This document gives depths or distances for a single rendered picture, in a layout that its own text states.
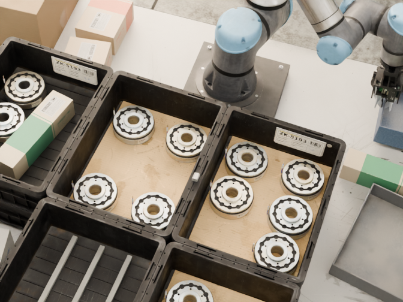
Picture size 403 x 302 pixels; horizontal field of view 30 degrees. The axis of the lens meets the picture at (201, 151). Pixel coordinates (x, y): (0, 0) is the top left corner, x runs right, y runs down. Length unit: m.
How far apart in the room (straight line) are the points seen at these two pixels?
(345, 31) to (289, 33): 1.54
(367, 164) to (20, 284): 0.92
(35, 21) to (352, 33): 0.86
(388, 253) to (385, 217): 0.10
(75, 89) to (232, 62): 0.42
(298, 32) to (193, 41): 1.12
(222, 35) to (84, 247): 0.64
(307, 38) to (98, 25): 1.32
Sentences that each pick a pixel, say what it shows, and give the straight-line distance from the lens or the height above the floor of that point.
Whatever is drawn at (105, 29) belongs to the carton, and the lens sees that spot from 2.22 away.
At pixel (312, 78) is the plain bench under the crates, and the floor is 0.70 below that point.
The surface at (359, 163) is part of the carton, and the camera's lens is 2.00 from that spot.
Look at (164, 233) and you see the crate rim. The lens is 1.63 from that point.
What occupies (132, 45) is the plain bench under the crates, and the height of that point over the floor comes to 0.70.
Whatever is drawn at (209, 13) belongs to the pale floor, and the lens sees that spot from 3.36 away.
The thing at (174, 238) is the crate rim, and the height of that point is 0.93.
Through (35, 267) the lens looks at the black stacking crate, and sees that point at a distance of 1.73.
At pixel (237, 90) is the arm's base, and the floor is 0.79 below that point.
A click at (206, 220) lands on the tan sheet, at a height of 0.83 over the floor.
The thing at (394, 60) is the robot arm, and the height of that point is 1.00.
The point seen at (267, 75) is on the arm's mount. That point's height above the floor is 0.74.
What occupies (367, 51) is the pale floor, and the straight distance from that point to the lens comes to 3.32.
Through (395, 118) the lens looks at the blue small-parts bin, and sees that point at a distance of 2.17.
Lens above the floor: 2.36
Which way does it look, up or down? 55 degrees down
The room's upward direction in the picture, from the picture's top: 4 degrees clockwise
